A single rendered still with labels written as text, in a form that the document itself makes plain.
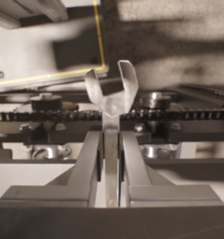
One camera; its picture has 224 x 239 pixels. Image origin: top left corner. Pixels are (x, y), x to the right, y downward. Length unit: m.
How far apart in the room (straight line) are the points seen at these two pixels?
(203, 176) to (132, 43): 1.20
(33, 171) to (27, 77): 0.94
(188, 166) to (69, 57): 0.92
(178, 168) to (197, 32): 1.34
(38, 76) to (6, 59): 0.20
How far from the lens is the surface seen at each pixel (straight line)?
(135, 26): 1.36
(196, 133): 0.45
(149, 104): 0.44
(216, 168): 0.20
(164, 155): 0.53
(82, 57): 1.01
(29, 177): 0.20
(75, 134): 0.41
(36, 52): 1.09
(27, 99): 1.11
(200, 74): 1.47
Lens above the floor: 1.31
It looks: 74 degrees down
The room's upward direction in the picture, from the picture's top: 179 degrees counter-clockwise
